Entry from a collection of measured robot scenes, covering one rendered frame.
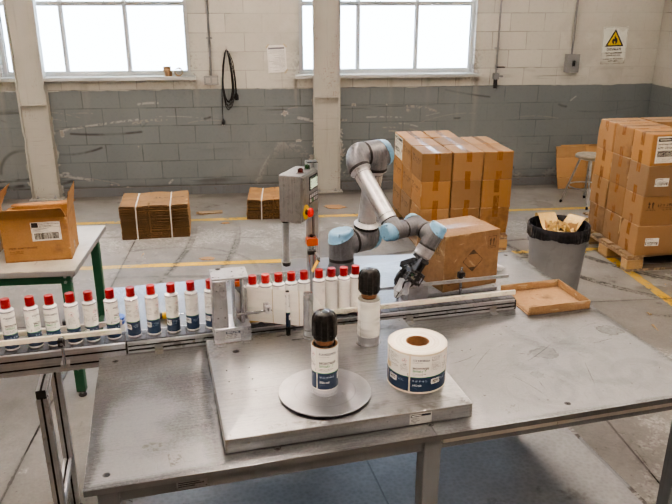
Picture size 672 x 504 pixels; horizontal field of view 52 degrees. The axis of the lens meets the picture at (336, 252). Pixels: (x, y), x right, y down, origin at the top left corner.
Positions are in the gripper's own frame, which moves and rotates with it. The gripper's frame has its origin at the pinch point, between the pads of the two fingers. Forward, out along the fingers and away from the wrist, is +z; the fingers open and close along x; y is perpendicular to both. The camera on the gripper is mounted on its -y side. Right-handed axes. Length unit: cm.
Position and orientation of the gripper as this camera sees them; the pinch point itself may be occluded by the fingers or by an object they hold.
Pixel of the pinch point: (396, 294)
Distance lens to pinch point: 295.9
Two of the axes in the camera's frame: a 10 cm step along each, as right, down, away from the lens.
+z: -4.8, 8.6, 1.7
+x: 8.4, 4.0, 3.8
